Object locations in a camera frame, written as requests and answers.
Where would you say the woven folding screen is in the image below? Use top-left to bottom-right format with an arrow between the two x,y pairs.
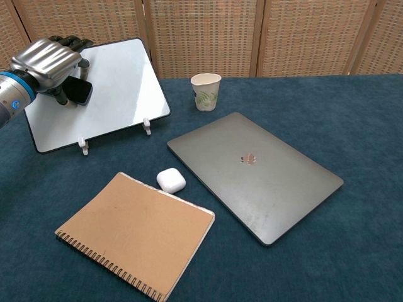
0,0 -> 403,86

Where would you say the black and blue whiteboard eraser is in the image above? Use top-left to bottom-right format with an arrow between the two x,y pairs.
66,76 -> 93,106

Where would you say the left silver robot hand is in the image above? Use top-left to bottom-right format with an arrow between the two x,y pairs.
9,35 -> 94,106

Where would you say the white board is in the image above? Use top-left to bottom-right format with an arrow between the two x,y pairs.
23,38 -> 171,154

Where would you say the grey closed laptop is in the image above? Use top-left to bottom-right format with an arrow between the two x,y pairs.
166,112 -> 344,247

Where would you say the brown spiral notebook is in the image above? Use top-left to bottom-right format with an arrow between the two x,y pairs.
54,171 -> 216,302

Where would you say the teal tablecloth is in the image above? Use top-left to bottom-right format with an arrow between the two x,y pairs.
0,74 -> 403,302

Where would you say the white earbud charging case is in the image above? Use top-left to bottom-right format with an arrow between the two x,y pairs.
156,167 -> 186,194

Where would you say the paper cup with leaf print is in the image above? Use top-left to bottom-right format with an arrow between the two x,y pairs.
190,73 -> 222,112

